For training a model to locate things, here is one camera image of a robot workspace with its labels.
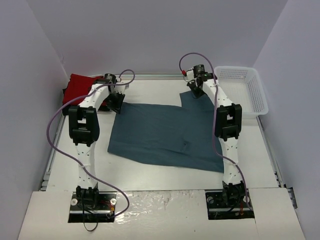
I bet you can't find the blue t shirt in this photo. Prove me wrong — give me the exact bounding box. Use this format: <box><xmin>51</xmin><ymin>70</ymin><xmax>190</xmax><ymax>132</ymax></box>
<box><xmin>107</xmin><ymin>91</ymin><xmax>224</xmax><ymax>173</ymax></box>

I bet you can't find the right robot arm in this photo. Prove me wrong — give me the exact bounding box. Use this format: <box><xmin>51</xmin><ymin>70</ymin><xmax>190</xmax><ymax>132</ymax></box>
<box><xmin>184</xmin><ymin>64</ymin><xmax>246</xmax><ymax>207</ymax></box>

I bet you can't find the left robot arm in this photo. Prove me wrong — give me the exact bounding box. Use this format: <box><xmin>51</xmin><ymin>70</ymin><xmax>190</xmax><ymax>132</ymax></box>
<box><xmin>68</xmin><ymin>73</ymin><xmax>126</xmax><ymax>211</ymax></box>

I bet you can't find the red folded t shirt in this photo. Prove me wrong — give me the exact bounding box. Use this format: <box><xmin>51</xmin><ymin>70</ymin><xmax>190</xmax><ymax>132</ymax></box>
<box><xmin>67</xmin><ymin>73</ymin><xmax>103</xmax><ymax>96</ymax></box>

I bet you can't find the white plastic basket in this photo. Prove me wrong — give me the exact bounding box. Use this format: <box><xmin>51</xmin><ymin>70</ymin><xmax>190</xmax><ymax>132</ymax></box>
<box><xmin>214</xmin><ymin>66</ymin><xmax>269</xmax><ymax>118</ymax></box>

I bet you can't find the black folded t shirt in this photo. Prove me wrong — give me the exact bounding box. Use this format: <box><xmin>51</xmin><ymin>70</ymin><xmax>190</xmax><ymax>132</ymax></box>
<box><xmin>61</xmin><ymin>84</ymin><xmax>113</xmax><ymax>116</ymax></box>

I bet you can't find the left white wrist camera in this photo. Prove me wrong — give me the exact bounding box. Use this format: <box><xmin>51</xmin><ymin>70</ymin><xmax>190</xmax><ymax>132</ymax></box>
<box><xmin>113</xmin><ymin>77</ymin><xmax>130</xmax><ymax>94</ymax></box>

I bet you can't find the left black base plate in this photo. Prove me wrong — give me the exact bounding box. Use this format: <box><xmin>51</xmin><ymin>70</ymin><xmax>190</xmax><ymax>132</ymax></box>
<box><xmin>68</xmin><ymin>192</ymin><xmax>117</xmax><ymax>223</ymax></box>

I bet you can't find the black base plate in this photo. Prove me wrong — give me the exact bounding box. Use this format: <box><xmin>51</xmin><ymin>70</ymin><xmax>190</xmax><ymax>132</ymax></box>
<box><xmin>68</xmin><ymin>192</ymin><xmax>117</xmax><ymax>223</ymax></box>
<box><xmin>205</xmin><ymin>190</ymin><xmax>255</xmax><ymax>220</ymax></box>

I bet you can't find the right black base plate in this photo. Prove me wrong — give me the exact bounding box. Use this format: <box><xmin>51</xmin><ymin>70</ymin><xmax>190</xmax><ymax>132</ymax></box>
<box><xmin>205</xmin><ymin>190</ymin><xmax>255</xmax><ymax>220</ymax></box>

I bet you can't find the thin black cable loop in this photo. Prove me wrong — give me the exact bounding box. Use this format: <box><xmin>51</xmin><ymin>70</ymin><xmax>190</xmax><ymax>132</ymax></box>
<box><xmin>83</xmin><ymin>214</ymin><xmax>100</xmax><ymax>232</ymax></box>

